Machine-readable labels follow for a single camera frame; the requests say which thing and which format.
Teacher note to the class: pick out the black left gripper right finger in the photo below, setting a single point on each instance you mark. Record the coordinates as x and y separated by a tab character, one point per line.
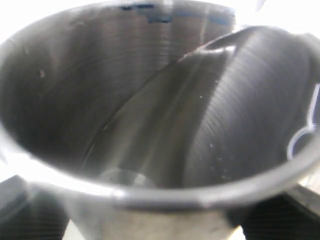
293	215

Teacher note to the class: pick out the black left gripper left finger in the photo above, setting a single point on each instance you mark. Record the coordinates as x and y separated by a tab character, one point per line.
28	213

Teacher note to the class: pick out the stainless steel cup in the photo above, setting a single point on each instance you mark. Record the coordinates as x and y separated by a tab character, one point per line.
157	119

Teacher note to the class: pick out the clear plastic tall container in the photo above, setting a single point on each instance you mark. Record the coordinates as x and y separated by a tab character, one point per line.
309	127

